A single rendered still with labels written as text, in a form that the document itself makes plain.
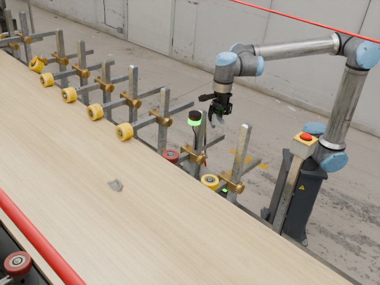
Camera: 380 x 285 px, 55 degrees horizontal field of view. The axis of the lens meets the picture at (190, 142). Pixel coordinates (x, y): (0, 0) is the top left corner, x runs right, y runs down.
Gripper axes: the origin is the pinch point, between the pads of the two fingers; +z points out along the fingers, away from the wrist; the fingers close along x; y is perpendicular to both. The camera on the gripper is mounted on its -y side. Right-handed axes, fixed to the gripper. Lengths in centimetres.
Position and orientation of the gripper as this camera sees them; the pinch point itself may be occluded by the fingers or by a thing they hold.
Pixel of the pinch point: (212, 125)
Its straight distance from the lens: 180.2
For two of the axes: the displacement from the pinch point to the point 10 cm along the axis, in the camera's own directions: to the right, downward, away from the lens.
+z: -0.9, 8.3, 5.5
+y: 7.2, 4.4, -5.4
